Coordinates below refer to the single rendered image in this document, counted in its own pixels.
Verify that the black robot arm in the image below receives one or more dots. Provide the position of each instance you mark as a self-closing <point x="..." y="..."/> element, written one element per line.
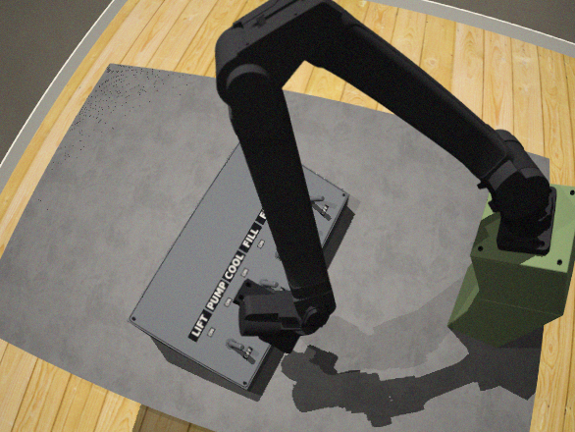
<point x="267" y="46"/>

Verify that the grey switch console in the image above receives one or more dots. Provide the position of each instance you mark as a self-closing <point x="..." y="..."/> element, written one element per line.
<point x="188" y="303"/>

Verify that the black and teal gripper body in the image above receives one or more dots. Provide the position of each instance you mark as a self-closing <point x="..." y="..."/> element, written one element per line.
<point x="285" y="344"/>

